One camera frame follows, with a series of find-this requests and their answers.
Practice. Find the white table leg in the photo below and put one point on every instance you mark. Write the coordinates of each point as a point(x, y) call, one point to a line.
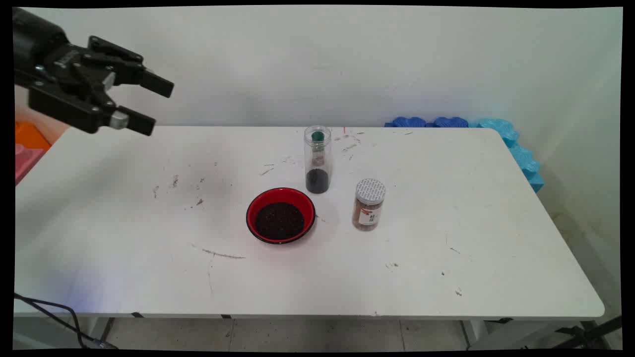
point(101, 329)
point(474, 332)

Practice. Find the small green-capped spice bottle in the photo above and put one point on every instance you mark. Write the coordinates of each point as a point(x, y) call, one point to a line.
point(318, 135)

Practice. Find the red bowl with black rim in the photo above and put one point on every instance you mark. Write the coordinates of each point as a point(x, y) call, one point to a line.
point(250, 218)

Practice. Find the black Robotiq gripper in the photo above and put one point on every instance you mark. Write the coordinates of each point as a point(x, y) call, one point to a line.
point(44, 54)

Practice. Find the tall clear plastic jar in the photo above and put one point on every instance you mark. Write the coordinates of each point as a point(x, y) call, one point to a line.
point(310, 163)

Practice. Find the black metal stand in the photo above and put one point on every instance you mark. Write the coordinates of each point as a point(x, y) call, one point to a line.
point(587, 330)

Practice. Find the black seeds heap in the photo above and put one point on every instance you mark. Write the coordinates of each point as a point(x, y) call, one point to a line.
point(280, 220)

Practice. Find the orange box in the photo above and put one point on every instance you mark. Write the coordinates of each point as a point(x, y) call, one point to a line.
point(30, 136)

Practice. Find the light blue foam mat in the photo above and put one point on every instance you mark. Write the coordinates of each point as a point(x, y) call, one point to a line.
point(516, 148)

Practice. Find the spice jar with white lid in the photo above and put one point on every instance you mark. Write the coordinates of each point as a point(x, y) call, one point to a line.
point(369, 191)

